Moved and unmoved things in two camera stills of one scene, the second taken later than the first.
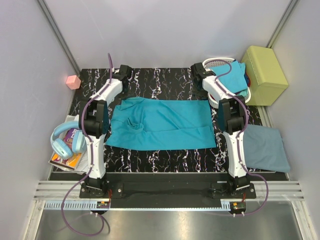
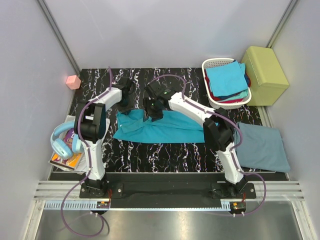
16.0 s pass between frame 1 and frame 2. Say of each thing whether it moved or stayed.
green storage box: stayed
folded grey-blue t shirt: stayed
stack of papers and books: stayed
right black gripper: moved
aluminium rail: stayed
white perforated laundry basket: stayed
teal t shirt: moved
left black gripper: moved
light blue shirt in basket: stayed
